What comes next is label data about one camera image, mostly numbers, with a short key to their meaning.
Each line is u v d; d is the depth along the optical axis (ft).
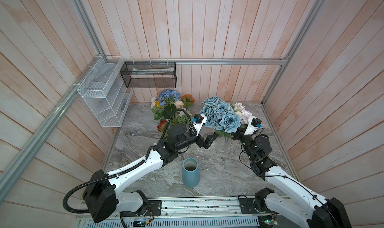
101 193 1.28
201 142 2.00
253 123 2.06
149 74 3.41
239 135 2.17
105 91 2.26
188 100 3.79
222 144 2.92
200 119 1.90
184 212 2.40
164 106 3.62
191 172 2.13
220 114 2.12
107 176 1.39
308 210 1.41
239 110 2.43
